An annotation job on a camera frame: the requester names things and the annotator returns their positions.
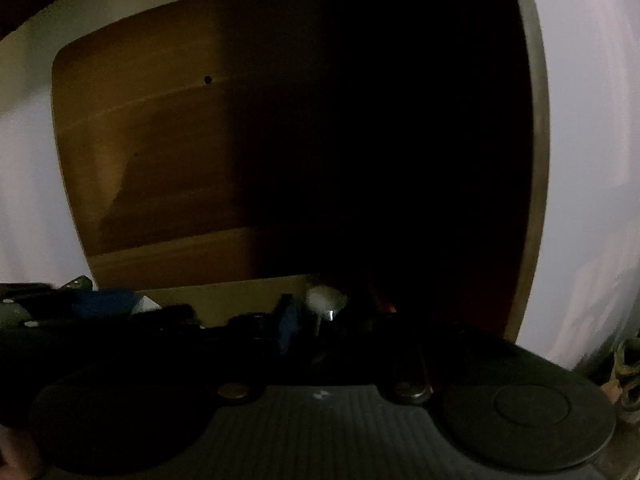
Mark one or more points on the small white object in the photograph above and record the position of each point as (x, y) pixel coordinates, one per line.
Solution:
(145, 305)

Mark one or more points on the dark patterned object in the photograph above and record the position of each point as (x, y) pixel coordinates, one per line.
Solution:
(625, 375)

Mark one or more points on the white cabinet with wooden back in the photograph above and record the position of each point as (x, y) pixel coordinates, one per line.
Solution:
(175, 160)

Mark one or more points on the orange strip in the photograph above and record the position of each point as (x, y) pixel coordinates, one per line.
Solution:
(386, 305)

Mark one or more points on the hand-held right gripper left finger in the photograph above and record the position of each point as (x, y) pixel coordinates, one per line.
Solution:
(287, 330)

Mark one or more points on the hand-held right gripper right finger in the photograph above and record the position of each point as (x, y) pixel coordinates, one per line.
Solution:
(411, 380)

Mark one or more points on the pale round-capped object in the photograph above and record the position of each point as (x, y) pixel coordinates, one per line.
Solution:
(325, 301)

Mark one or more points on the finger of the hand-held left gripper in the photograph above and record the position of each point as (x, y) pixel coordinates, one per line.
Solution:
(165, 315)
(106, 305)

